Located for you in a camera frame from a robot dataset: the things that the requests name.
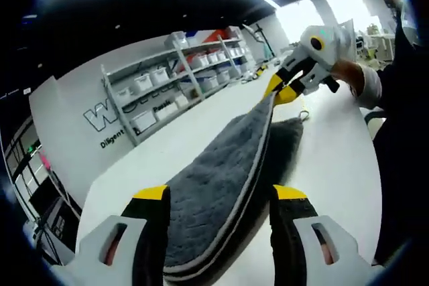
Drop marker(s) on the grey metal shelving unit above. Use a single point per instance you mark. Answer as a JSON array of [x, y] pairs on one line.
[[187, 75]]

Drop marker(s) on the grey towel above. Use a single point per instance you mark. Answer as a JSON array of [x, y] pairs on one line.
[[218, 192]]

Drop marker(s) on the white yellow devices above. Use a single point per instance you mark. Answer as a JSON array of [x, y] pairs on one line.
[[256, 73]]

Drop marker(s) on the green exit sign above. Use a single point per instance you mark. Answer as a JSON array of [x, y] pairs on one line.
[[30, 149]]

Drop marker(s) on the pink hanging item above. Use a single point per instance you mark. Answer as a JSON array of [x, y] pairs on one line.
[[45, 161]]

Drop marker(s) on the person's right hand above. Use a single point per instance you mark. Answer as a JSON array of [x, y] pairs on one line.
[[350, 76]]

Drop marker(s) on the person's dark clothing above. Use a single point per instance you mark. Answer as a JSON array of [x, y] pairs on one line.
[[405, 182]]

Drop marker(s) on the white office chair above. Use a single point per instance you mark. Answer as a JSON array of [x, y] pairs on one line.
[[373, 120]]

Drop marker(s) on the small black monitor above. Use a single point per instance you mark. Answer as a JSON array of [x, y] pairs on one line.
[[55, 220]]

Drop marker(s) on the black tripod stand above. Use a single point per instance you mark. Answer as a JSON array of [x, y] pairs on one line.
[[263, 39]]

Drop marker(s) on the row of white storage boxes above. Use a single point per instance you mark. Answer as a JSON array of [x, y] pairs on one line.
[[151, 78]]

